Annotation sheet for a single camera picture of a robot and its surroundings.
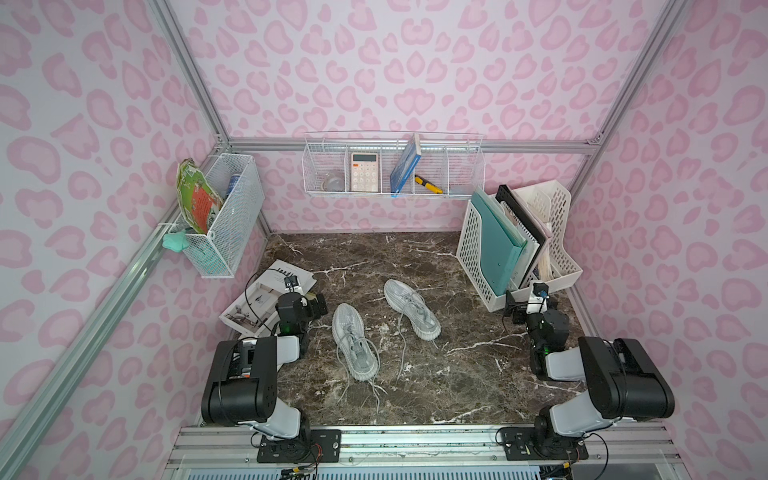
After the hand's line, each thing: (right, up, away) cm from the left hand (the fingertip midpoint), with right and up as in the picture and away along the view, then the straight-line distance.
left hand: (302, 291), depth 94 cm
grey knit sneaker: (+36, -6, -6) cm, 37 cm away
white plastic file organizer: (+77, +27, -1) cm, 82 cm away
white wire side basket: (-13, +12, -22) cm, 29 cm away
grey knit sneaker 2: (+15, -11, -6) cm, 20 cm away
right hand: (+68, +1, -4) cm, 68 cm away
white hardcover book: (-14, -6, -1) cm, 16 cm away
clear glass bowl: (+9, +34, 0) cm, 35 cm away
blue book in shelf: (+32, +37, -6) cm, 50 cm away
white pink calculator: (+19, +38, +1) cm, 42 cm away
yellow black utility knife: (+40, +34, +3) cm, 53 cm away
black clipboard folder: (+65, +19, -12) cm, 69 cm away
